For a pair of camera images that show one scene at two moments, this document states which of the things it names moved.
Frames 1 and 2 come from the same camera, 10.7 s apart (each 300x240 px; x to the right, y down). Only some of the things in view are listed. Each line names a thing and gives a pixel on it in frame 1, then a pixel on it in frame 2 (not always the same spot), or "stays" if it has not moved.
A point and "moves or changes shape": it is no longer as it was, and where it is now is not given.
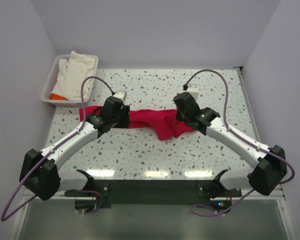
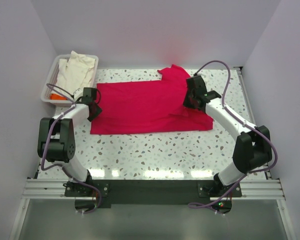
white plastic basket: x=49 y=84 stays
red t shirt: x=164 y=123 moves or changes shape
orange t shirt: x=56 y=97 stays
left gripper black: x=125 y=121 -> x=98 y=110
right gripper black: x=177 y=117 -> x=186 y=103
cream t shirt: x=71 y=72 stays
